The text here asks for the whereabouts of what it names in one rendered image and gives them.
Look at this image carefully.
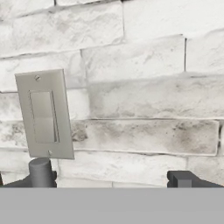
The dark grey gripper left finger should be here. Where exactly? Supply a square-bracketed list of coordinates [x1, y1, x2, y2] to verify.
[3, 170, 58, 188]

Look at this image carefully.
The grey wall light switch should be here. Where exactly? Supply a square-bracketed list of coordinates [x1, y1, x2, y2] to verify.
[14, 68, 75, 160]

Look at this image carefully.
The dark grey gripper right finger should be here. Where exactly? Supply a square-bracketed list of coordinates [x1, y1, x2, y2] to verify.
[166, 170, 224, 188]

